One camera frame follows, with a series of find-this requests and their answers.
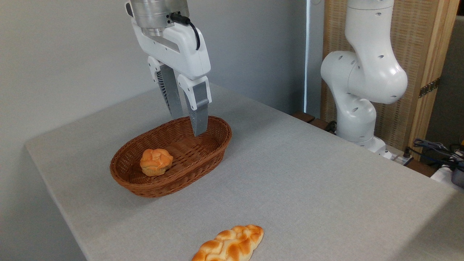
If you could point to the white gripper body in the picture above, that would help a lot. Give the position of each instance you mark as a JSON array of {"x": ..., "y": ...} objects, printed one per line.
[{"x": 181, "y": 50}]

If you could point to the gripper finger with grey tip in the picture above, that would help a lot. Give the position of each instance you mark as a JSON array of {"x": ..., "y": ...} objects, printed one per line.
[
  {"x": 199, "y": 108},
  {"x": 170, "y": 90}
]

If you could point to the white object beside box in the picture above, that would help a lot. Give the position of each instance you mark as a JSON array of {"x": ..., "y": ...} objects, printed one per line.
[{"x": 441, "y": 174}]

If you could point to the grey box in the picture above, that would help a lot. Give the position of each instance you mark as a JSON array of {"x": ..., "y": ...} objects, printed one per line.
[{"x": 458, "y": 177}]

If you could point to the round orange bread bun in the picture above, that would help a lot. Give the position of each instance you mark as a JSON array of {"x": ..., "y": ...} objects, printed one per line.
[{"x": 156, "y": 161}]

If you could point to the braided golden bread loaf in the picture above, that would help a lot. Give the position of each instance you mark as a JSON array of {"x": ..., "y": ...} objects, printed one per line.
[{"x": 228, "y": 244}]

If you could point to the brown wicker oval basket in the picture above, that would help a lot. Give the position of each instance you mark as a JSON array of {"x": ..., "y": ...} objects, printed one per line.
[{"x": 195, "y": 156}]

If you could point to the brass screen hinge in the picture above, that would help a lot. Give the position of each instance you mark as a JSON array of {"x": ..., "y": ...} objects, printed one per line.
[{"x": 429, "y": 87}]

